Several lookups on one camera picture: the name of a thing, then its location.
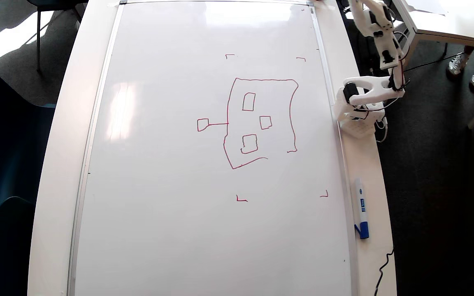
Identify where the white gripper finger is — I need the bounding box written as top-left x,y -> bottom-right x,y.
349,0 -> 368,28

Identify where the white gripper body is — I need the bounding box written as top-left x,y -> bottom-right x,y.
365,0 -> 396,39

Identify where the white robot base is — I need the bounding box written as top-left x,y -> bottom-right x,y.
335,97 -> 386,138

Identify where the blue whiteboard marker pen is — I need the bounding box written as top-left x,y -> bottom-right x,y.
353,178 -> 370,240

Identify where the large whiteboard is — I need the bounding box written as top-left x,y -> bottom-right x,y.
67,0 -> 359,296

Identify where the white side table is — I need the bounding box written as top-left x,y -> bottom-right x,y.
389,0 -> 474,130

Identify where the dark blue chair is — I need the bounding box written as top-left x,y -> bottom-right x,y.
0,197 -> 36,296
0,55 -> 56,224

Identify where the black floor cable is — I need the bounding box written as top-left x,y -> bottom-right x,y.
404,49 -> 474,72

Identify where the white cable at base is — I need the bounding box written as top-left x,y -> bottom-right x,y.
375,117 -> 388,143

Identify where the black cable on table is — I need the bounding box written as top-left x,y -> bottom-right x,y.
374,246 -> 395,296

